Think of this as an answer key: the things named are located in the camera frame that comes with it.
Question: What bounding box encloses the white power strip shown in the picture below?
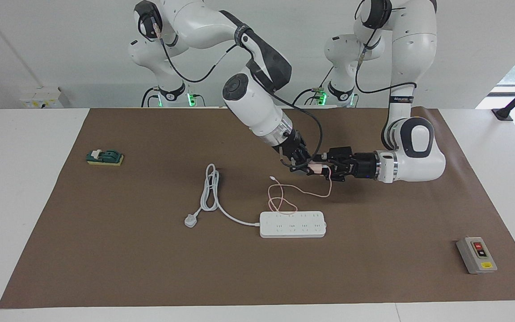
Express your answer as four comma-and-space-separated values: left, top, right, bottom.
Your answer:
259, 211, 327, 238

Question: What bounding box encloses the white power cord with plug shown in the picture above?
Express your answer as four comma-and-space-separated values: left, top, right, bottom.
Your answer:
184, 164, 262, 229

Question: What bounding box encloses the green knife switch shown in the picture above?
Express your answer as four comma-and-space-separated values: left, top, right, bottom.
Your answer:
86, 149, 124, 166

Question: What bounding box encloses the black base cable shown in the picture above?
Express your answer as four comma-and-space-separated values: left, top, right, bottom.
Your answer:
291, 67, 335, 106
140, 86, 162, 108

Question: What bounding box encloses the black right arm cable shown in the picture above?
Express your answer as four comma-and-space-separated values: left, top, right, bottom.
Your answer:
138, 11, 324, 170

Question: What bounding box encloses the white wall socket box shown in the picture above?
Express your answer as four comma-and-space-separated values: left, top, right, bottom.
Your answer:
20, 87, 63, 109

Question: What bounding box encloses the brown table mat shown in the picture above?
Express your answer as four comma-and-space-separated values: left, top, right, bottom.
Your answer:
0, 107, 515, 309

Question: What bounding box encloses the grey on-off switch box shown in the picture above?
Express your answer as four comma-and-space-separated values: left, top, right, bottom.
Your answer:
456, 237, 498, 275

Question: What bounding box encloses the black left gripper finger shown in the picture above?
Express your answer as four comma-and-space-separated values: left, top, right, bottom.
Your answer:
321, 146, 353, 167
324, 166, 353, 183

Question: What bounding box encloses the pink charging cable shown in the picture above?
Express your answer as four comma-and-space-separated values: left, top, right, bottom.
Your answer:
268, 172, 333, 214

